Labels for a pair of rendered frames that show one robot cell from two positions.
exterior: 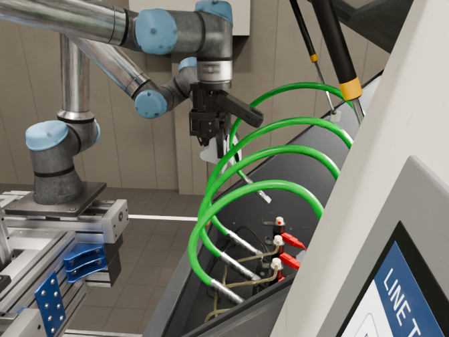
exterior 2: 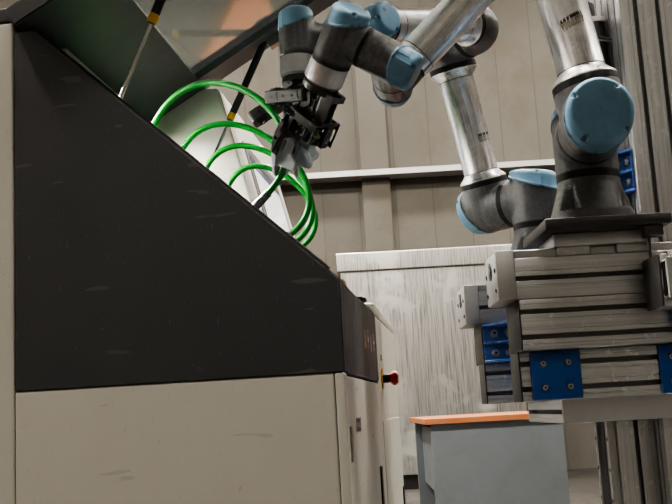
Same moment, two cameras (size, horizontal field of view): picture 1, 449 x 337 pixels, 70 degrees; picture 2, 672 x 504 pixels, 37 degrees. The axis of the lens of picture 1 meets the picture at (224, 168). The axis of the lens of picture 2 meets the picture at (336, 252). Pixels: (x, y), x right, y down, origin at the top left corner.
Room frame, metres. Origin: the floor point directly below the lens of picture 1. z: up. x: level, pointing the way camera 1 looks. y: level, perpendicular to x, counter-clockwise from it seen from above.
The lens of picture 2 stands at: (2.73, -0.08, 0.73)
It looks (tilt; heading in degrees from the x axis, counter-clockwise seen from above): 9 degrees up; 175
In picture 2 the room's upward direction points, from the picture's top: 3 degrees counter-clockwise
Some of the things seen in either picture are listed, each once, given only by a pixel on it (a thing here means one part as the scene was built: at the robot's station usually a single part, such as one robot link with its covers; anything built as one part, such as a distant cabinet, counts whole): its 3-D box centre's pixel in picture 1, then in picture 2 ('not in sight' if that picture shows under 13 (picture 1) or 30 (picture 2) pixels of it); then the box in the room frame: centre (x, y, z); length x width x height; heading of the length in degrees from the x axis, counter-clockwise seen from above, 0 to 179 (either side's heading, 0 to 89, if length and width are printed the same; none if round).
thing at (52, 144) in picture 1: (51, 145); (584, 139); (0.96, 0.54, 1.20); 0.13 x 0.12 x 0.14; 170
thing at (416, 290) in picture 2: not in sight; (428, 369); (-6.92, 1.53, 1.08); 1.68 x 1.33 x 2.17; 85
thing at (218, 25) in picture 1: (212, 31); (297, 34); (0.71, 0.02, 1.52); 0.09 x 0.08 x 0.11; 127
